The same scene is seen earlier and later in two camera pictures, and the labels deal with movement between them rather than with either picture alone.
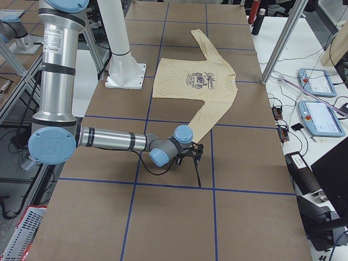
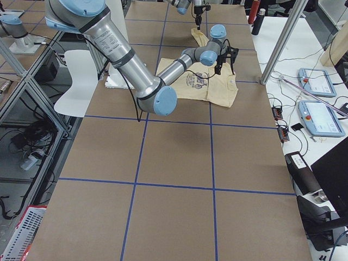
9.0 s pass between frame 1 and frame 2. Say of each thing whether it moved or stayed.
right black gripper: moved
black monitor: stayed
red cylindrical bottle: stayed
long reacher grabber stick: stayed
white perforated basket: stayed
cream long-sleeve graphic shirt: moved
